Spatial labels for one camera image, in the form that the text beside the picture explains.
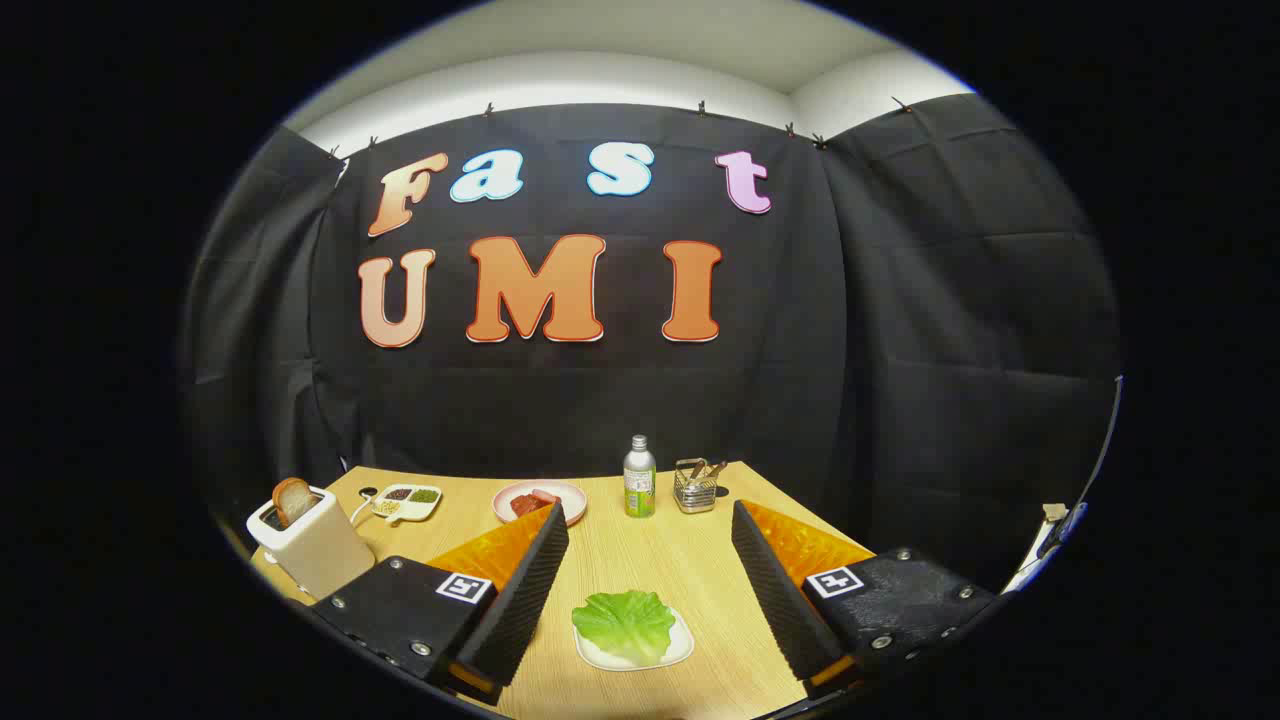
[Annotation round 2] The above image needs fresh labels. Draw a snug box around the green label metal bottle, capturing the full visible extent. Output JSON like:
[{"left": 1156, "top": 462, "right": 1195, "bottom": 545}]
[{"left": 623, "top": 435, "right": 658, "bottom": 519}]

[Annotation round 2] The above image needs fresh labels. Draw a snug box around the wire mesh basket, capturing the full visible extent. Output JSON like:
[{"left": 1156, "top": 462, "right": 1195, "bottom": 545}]
[{"left": 673, "top": 458, "right": 721, "bottom": 514}]

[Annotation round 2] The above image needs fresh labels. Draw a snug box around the green lettuce leaf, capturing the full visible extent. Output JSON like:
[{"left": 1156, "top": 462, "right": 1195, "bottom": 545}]
[{"left": 571, "top": 590, "right": 676, "bottom": 666}]

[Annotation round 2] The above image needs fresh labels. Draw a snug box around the toasted bread slice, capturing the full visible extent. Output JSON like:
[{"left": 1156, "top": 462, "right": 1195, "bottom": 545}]
[{"left": 272, "top": 477, "right": 317, "bottom": 528}]

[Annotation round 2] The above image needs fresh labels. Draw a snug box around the white square plate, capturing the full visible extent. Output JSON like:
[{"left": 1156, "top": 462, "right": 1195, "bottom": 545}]
[{"left": 574, "top": 605, "right": 695, "bottom": 672}]

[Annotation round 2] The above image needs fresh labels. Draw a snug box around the cream white toaster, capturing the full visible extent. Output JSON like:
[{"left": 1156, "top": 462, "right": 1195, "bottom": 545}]
[{"left": 246, "top": 486, "right": 377, "bottom": 601}]

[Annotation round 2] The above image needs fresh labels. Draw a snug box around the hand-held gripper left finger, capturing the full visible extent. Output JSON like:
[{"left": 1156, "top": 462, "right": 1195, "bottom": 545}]
[{"left": 312, "top": 500, "right": 571, "bottom": 706}]

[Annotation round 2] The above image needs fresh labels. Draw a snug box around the pink plate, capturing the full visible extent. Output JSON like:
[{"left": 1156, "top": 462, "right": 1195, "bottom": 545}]
[{"left": 492, "top": 481, "right": 588, "bottom": 528}]

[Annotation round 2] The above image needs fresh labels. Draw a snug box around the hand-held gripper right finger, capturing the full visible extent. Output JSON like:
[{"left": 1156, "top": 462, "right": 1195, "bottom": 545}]
[{"left": 730, "top": 499, "right": 999, "bottom": 691}]

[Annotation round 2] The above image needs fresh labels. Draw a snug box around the white divided tray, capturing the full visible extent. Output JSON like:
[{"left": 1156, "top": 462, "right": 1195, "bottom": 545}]
[{"left": 370, "top": 484, "right": 443, "bottom": 525}]

